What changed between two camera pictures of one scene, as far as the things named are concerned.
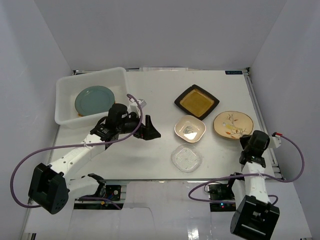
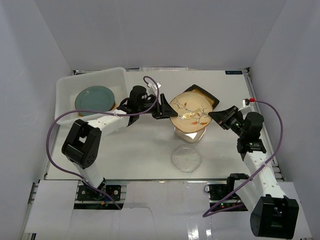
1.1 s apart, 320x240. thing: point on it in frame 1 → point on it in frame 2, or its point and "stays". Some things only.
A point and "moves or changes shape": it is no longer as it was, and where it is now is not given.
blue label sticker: (233, 72) stays
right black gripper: (243, 140) → (221, 117)
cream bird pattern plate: (233, 124) moves or changes shape
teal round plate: (94, 99) stays
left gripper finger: (148, 131) → (166, 110)
